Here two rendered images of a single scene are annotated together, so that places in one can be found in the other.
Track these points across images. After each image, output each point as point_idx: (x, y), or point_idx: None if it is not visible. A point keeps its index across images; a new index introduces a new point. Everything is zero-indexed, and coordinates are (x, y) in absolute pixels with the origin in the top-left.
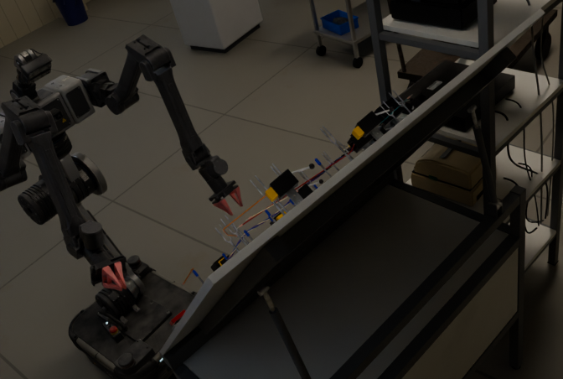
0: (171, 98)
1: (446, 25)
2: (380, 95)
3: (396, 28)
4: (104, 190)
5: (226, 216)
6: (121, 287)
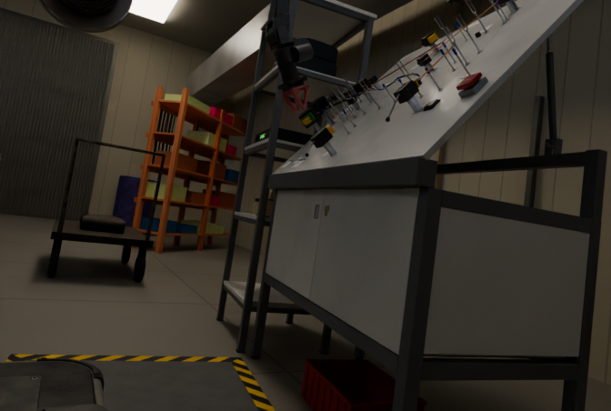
0: None
1: (325, 74)
2: (275, 115)
3: (297, 66)
4: (117, 24)
5: (456, 17)
6: None
